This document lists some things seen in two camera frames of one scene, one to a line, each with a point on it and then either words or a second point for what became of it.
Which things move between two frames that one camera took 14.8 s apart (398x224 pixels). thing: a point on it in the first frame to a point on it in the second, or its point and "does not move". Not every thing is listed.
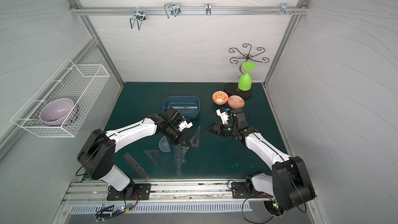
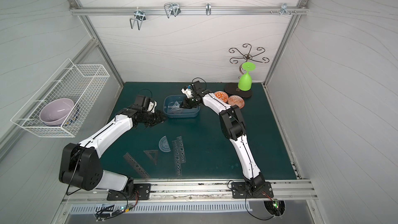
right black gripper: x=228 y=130 to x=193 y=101
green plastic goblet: x=245 y=82 does not move
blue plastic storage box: x=188 y=106 does not move
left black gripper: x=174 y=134 to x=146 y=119
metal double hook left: x=139 y=16 does not move
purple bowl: x=54 y=112 does not move
